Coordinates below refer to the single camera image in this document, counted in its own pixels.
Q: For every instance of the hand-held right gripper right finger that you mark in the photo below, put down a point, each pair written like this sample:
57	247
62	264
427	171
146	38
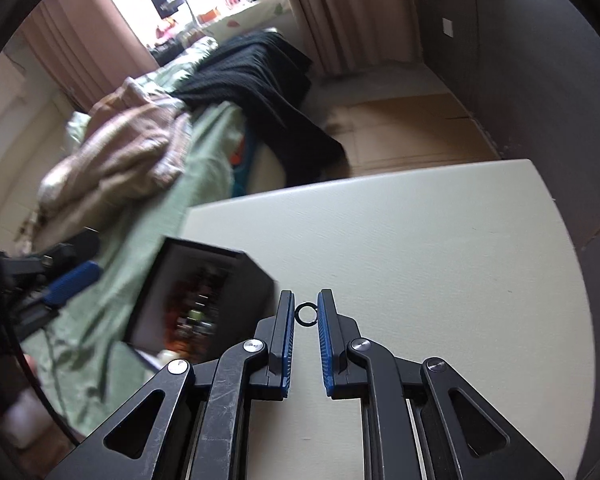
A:
325	345

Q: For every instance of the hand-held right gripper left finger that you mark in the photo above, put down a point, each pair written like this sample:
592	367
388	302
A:
286	340

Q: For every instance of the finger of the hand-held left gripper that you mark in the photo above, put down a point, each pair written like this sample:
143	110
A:
55	257
72	280

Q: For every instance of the black jewelry box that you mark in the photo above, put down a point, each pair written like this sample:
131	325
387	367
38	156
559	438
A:
250	280

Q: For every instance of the bed with green sheet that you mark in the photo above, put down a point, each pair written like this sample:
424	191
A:
145	240

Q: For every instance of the pink beige fleece blanket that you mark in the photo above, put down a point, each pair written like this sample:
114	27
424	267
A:
125	150

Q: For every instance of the pale green pillow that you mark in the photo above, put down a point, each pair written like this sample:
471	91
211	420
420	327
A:
79	127

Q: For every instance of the narrow pink curtain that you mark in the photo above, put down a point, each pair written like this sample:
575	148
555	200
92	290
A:
90	45

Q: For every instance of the flat cardboard sheet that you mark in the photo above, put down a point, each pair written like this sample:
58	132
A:
405	130

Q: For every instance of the green patterned quilt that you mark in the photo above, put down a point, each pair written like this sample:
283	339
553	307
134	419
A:
190	62

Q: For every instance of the black knit blanket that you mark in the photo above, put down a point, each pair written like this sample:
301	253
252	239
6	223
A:
260	85

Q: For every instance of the white leaf print cloth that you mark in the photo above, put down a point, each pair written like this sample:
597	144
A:
252	17

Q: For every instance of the wide pink curtain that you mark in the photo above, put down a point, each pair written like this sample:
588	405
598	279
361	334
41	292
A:
350	15

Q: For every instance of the white wall socket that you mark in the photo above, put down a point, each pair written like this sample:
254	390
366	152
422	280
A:
448	27

